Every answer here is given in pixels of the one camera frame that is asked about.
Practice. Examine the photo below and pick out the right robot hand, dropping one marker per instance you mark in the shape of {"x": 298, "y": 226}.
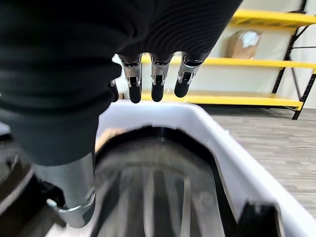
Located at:
{"x": 61, "y": 61}

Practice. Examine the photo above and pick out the white plastic box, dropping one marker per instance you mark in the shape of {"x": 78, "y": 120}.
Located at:
{"x": 237, "y": 158}

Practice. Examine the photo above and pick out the yellow shelf rack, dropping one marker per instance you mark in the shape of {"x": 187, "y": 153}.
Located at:
{"x": 269, "y": 61}

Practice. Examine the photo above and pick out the brown cardboard package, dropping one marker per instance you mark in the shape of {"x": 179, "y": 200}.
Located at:
{"x": 244, "y": 44}

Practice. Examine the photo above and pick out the black sole-shaped part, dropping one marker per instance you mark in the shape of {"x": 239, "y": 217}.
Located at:
{"x": 259, "y": 219}

